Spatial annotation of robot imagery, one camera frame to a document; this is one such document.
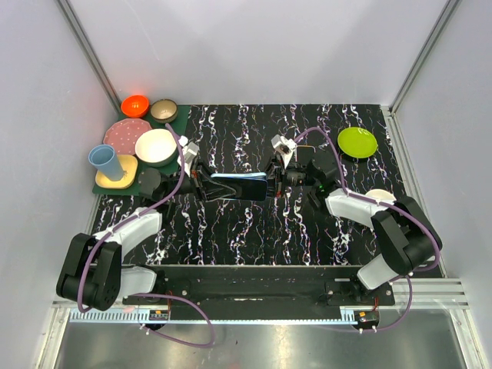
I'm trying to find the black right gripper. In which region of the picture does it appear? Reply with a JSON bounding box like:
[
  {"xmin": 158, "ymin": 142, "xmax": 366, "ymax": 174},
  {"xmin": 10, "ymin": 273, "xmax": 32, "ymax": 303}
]
[{"xmin": 244, "ymin": 155, "xmax": 317, "ymax": 200}]

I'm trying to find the phone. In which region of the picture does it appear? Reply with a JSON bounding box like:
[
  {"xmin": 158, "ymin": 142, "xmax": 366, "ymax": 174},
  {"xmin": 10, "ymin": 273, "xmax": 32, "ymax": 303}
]
[
  {"xmin": 295, "ymin": 145, "xmax": 316, "ymax": 166},
  {"xmin": 211, "ymin": 172, "xmax": 268, "ymax": 201}
]

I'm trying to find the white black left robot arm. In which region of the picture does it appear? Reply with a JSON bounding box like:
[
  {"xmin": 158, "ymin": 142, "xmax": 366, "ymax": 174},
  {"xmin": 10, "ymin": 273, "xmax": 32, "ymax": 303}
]
[{"xmin": 56, "ymin": 168, "xmax": 243, "ymax": 312}]

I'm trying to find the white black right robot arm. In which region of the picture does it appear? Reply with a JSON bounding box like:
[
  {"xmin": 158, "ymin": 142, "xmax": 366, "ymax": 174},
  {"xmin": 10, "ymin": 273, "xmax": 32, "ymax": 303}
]
[{"xmin": 265, "ymin": 154, "xmax": 443, "ymax": 305}]

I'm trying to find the white bowl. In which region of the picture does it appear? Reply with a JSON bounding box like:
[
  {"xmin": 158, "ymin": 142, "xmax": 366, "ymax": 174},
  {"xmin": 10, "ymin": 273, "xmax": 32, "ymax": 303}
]
[{"xmin": 135, "ymin": 128, "xmax": 178, "ymax": 168}]

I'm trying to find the green mat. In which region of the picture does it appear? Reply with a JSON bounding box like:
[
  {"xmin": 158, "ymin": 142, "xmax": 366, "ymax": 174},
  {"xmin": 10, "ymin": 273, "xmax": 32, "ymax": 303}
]
[{"xmin": 92, "ymin": 105, "xmax": 191, "ymax": 196}]

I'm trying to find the yellow square plate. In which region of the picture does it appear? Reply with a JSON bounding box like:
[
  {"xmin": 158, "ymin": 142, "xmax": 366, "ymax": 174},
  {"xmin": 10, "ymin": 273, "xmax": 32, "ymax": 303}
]
[{"xmin": 95, "ymin": 155, "xmax": 138, "ymax": 190}]

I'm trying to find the brown patterned bowl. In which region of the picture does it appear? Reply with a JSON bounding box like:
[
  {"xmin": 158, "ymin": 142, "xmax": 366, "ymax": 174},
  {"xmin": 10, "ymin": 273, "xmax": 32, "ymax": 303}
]
[{"xmin": 150, "ymin": 99, "xmax": 178, "ymax": 124}]

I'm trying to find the lime green plate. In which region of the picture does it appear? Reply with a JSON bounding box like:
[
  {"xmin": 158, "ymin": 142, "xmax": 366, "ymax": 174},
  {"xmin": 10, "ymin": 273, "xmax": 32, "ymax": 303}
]
[{"xmin": 337, "ymin": 127, "xmax": 378, "ymax": 159}]

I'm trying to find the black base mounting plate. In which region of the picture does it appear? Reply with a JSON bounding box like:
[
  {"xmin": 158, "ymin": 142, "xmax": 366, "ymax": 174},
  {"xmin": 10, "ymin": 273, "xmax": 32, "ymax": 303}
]
[{"xmin": 124, "ymin": 265, "xmax": 395, "ymax": 321}]

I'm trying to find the pink dotted plate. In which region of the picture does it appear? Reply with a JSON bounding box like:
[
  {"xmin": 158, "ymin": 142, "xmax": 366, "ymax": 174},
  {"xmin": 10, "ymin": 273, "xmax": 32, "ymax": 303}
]
[{"xmin": 102, "ymin": 118, "xmax": 152, "ymax": 155}]

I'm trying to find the cream floral bowl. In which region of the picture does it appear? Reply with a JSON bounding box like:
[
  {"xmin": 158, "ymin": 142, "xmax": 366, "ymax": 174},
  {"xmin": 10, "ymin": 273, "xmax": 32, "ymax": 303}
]
[{"xmin": 365, "ymin": 188, "xmax": 396, "ymax": 204}]

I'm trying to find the orange bowl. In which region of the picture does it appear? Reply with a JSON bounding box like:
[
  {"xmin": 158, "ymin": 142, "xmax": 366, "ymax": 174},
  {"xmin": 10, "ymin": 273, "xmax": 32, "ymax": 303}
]
[{"xmin": 120, "ymin": 95, "xmax": 150, "ymax": 118}]

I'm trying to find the light blue cup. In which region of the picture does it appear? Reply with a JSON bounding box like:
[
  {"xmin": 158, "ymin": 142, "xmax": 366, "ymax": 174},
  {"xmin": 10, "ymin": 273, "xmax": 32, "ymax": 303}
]
[{"xmin": 88, "ymin": 145, "xmax": 124, "ymax": 181}]

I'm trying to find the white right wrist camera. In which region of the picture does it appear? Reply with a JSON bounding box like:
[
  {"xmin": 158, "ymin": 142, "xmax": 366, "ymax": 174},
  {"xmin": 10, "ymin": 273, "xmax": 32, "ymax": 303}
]
[{"xmin": 271, "ymin": 135, "xmax": 298, "ymax": 168}]

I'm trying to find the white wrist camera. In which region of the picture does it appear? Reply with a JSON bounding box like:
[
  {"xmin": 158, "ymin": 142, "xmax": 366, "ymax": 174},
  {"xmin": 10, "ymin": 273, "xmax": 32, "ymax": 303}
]
[
  {"xmin": 177, "ymin": 136, "xmax": 199, "ymax": 175},
  {"xmin": 271, "ymin": 135, "xmax": 298, "ymax": 168}
]

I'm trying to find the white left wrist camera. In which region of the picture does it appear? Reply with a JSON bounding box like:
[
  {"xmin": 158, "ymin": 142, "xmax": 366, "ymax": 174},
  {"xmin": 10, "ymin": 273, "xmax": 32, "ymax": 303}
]
[{"xmin": 177, "ymin": 136, "xmax": 199, "ymax": 175}]

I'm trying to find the aluminium corner post right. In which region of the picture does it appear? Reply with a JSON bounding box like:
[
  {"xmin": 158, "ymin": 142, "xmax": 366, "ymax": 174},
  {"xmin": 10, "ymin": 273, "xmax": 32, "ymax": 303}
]
[{"xmin": 387, "ymin": 0, "xmax": 462, "ymax": 116}]

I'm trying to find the aluminium corner post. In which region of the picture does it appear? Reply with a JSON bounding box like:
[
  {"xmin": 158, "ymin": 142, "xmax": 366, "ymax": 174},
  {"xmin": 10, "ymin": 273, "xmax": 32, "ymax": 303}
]
[
  {"xmin": 55, "ymin": 0, "xmax": 121, "ymax": 113},
  {"xmin": 387, "ymin": 0, "xmax": 462, "ymax": 116}
]

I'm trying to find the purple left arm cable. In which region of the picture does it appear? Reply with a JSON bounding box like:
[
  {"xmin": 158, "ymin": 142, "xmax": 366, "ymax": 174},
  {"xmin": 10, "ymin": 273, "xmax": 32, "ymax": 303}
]
[{"xmin": 76, "ymin": 122, "xmax": 216, "ymax": 349}]

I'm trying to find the aluminium front rail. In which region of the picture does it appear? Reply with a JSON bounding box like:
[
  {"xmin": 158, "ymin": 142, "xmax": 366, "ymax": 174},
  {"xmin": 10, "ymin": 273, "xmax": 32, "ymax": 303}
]
[{"xmin": 53, "ymin": 278, "xmax": 469, "ymax": 326}]

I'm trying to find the aluminium corner post left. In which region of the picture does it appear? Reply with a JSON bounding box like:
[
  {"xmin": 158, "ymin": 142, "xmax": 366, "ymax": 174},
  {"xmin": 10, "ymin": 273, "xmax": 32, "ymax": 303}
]
[{"xmin": 55, "ymin": 0, "xmax": 121, "ymax": 113}]

